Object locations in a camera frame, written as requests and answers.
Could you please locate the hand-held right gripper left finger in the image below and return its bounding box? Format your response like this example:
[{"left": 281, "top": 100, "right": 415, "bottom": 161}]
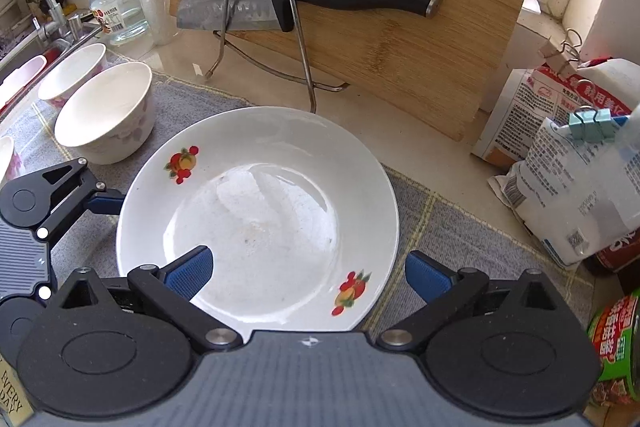
[{"left": 60, "top": 246, "right": 243, "bottom": 354}]

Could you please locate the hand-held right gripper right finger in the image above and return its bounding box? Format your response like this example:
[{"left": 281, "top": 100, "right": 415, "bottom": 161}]
[{"left": 376, "top": 252, "right": 568, "bottom": 354}]

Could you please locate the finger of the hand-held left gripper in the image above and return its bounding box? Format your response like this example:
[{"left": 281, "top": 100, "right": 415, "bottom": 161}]
[{"left": 36, "top": 158, "right": 124, "bottom": 242}]

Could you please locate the white fruit-print plate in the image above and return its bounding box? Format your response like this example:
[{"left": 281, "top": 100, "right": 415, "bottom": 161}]
[{"left": 116, "top": 106, "right": 400, "bottom": 340}]

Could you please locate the white floral bowl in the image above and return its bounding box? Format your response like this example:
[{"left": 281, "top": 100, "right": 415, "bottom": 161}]
[
  {"left": 37, "top": 43, "right": 109, "bottom": 110},
  {"left": 0, "top": 136, "right": 26, "bottom": 185},
  {"left": 54, "top": 62, "right": 157, "bottom": 165}
]

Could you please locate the grey checkered mat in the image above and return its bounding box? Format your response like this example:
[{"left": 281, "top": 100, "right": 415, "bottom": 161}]
[{"left": 0, "top": 52, "right": 596, "bottom": 343}]

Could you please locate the beige printed label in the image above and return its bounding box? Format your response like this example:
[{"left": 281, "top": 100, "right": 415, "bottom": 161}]
[{"left": 0, "top": 354, "right": 33, "bottom": 427}]

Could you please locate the white colander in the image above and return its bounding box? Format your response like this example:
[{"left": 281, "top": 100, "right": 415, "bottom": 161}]
[{"left": 0, "top": 56, "right": 48, "bottom": 108}]

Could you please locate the white printed bag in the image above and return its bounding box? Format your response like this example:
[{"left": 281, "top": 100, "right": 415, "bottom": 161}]
[{"left": 487, "top": 107, "right": 640, "bottom": 270}]

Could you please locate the stainless steel sink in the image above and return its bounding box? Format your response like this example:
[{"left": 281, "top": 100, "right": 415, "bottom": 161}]
[{"left": 0, "top": 19, "right": 96, "bottom": 118}]

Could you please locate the red and white bag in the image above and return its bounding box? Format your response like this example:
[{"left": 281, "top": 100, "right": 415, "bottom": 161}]
[{"left": 470, "top": 57, "right": 640, "bottom": 170}]

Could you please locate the green-lid sauce jar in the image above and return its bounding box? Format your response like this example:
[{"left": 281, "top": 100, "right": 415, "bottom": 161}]
[{"left": 585, "top": 289, "right": 640, "bottom": 408}]

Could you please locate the bamboo cutting board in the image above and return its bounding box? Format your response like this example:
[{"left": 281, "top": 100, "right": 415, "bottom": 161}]
[{"left": 169, "top": 0, "right": 551, "bottom": 142}]

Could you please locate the silver binder clip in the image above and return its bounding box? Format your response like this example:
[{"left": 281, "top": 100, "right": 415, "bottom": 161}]
[{"left": 537, "top": 28, "right": 583, "bottom": 75}]

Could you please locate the metal wire rack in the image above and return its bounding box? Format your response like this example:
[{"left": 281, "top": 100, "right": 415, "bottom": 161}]
[{"left": 192, "top": 0, "right": 351, "bottom": 115}]

